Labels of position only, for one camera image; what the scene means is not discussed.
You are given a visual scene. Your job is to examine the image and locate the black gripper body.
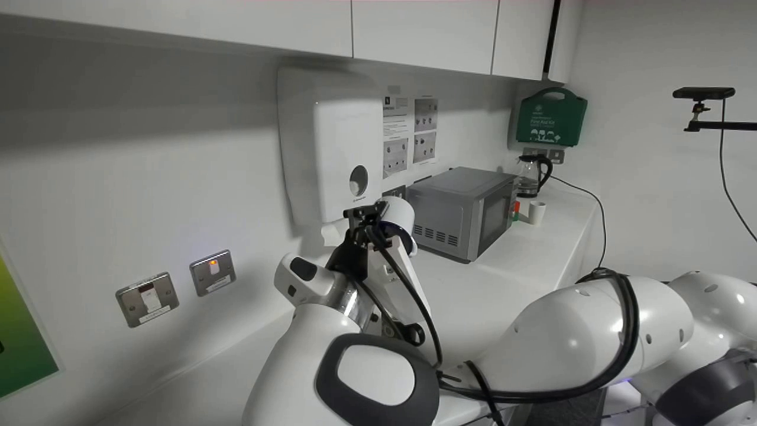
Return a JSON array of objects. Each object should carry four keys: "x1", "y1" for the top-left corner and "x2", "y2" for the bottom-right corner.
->
[{"x1": 327, "y1": 218, "x2": 393, "y2": 281}]

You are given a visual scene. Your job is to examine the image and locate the white paper towel dispenser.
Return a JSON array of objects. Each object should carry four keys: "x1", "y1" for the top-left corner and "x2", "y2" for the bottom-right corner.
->
[{"x1": 309, "y1": 100, "x2": 388, "y2": 227}]

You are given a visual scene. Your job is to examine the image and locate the photo instruction sheet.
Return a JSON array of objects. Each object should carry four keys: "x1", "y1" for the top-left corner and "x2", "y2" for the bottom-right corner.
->
[
  {"x1": 409, "y1": 131, "x2": 439, "y2": 166},
  {"x1": 381, "y1": 138, "x2": 413, "y2": 179}
]

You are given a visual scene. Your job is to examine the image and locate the silver microwave oven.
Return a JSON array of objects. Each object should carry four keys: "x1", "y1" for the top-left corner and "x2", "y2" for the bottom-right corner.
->
[{"x1": 401, "y1": 166, "x2": 520, "y2": 266}]

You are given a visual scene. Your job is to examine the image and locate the white text notice sheet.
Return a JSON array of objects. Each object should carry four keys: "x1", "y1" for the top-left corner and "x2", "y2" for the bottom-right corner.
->
[{"x1": 381, "y1": 94, "x2": 413, "y2": 142}]

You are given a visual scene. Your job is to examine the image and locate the green first aid box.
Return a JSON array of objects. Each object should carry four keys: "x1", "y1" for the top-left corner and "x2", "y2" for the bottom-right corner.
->
[{"x1": 509, "y1": 85, "x2": 592, "y2": 151}]

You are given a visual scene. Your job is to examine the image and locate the black vertical pipe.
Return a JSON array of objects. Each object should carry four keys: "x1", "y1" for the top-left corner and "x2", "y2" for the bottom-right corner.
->
[{"x1": 540, "y1": 0, "x2": 565, "y2": 82}]

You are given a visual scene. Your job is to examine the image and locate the wall power sockets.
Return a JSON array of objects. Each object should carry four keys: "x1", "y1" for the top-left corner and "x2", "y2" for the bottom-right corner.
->
[{"x1": 411, "y1": 94, "x2": 439, "y2": 132}]

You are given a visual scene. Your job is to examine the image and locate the steel wall socket plate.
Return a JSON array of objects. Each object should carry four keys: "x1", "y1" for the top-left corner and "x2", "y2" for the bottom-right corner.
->
[
  {"x1": 187, "y1": 247, "x2": 238, "y2": 300},
  {"x1": 114, "y1": 271, "x2": 181, "y2": 332}
]

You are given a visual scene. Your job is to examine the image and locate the white upper wall cabinets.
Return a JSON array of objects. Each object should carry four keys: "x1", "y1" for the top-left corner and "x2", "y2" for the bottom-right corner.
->
[{"x1": 0, "y1": 0, "x2": 587, "y2": 85}]

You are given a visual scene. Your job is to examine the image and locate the long black counter cable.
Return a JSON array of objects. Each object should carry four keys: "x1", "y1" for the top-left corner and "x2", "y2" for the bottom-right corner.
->
[{"x1": 546, "y1": 172, "x2": 611, "y2": 272}]

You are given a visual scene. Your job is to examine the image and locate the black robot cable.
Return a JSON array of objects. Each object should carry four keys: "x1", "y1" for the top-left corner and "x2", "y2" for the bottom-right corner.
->
[{"x1": 346, "y1": 220, "x2": 642, "y2": 426}]

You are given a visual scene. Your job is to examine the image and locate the thin black camera cable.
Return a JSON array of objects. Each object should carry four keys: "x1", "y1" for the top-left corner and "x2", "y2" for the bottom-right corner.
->
[{"x1": 715, "y1": 98, "x2": 757, "y2": 247}]

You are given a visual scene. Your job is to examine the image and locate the green and yellow wall sign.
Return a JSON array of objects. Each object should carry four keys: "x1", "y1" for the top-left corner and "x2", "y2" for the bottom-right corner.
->
[{"x1": 0, "y1": 249, "x2": 61, "y2": 402}]

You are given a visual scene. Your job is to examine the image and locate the black camera on mount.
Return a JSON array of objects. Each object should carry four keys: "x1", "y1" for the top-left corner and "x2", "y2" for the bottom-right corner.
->
[{"x1": 670, "y1": 82, "x2": 739, "y2": 102}]

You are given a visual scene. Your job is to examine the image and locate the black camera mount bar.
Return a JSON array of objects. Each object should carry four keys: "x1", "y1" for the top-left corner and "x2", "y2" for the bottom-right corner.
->
[{"x1": 681, "y1": 98, "x2": 757, "y2": 136}]

